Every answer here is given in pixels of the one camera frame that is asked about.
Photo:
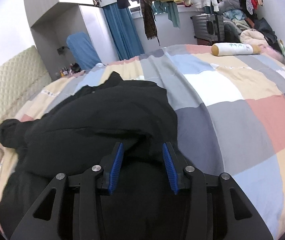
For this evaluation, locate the blue curtain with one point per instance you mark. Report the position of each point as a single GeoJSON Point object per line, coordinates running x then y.
{"type": "Point", "coordinates": [123, 30]}

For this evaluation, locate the teal hanging garment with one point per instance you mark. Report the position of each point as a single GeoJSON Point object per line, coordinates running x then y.
{"type": "Point", "coordinates": [171, 12]}

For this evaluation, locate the checkered bed sheet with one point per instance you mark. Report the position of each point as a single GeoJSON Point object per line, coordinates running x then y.
{"type": "Point", "coordinates": [232, 120]}

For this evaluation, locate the white cylindrical bolster pillow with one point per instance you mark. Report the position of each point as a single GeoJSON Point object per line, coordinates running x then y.
{"type": "Point", "coordinates": [236, 48]}

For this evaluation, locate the white wardrobe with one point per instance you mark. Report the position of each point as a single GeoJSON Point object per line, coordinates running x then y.
{"type": "Point", "coordinates": [62, 17]}

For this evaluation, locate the small items on nightstand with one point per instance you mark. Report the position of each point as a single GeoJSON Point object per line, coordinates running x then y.
{"type": "Point", "coordinates": [68, 70]}

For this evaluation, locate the black wall socket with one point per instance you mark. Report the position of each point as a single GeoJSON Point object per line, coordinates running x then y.
{"type": "Point", "coordinates": [61, 50]}

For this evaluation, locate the cream quilted headboard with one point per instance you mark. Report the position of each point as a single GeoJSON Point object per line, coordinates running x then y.
{"type": "Point", "coordinates": [5, 85]}

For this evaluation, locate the brown plaid scarf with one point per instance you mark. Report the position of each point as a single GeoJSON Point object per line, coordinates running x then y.
{"type": "Point", "coordinates": [146, 7]}

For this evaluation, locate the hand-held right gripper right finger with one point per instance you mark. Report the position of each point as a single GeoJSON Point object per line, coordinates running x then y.
{"type": "Point", "coordinates": [169, 166]}

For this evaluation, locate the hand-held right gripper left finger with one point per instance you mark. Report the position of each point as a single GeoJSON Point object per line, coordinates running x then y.
{"type": "Point", "coordinates": [115, 166]}

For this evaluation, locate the pile of clothes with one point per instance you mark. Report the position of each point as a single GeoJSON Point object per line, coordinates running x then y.
{"type": "Point", "coordinates": [255, 27]}

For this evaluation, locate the black jacket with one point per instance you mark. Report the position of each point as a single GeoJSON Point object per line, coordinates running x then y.
{"type": "Point", "coordinates": [87, 130]}

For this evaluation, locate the grey hard-shell suitcase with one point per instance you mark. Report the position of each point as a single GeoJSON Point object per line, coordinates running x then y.
{"type": "Point", "coordinates": [208, 27]}

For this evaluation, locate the blue covered chair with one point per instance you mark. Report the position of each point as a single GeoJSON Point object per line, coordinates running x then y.
{"type": "Point", "coordinates": [82, 51]}

